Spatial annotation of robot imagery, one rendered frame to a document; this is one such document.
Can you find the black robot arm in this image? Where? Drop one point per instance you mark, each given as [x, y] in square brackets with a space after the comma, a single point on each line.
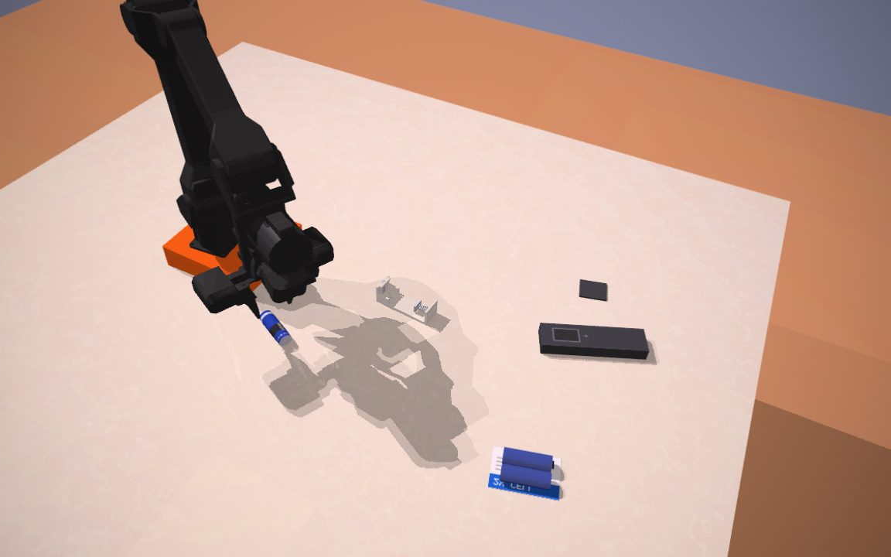
[228, 157]

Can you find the blue cylindrical battery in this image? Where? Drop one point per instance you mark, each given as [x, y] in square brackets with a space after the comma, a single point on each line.
[275, 327]

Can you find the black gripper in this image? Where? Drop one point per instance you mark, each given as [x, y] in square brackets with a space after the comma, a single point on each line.
[218, 291]

